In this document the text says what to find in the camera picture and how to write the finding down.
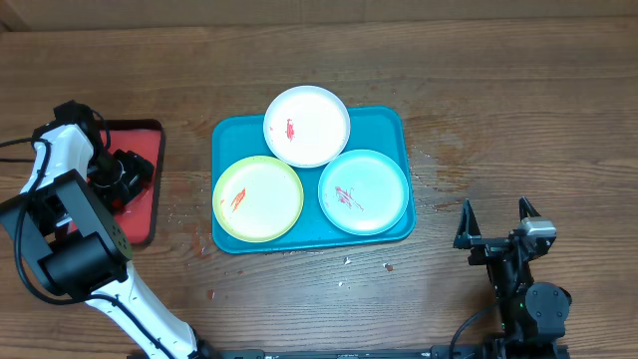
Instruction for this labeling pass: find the yellow-green plate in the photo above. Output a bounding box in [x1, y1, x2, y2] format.
[212, 156, 304, 243]

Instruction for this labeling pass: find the light blue plate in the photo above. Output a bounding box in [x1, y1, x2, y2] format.
[318, 150, 409, 236]

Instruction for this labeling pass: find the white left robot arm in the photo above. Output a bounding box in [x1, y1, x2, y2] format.
[1, 101, 219, 358]

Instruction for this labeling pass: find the dark red water tray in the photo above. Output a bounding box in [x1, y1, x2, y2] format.
[51, 120, 164, 248]

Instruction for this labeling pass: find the cardboard back panel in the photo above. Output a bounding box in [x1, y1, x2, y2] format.
[1, 0, 637, 32]

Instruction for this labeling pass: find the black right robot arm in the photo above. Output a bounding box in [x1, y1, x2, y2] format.
[448, 197, 572, 358]

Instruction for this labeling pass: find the white plate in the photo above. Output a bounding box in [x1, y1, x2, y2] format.
[263, 85, 351, 168]

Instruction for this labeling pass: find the blue plastic tray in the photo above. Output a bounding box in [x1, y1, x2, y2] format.
[210, 106, 417, 254]

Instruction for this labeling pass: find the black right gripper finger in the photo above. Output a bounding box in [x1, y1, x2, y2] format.
[518, 196, 540, 220]
[454, 198, 481, 248]

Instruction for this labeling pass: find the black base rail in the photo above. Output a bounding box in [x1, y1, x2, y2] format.
[183, 344, 571, 359]

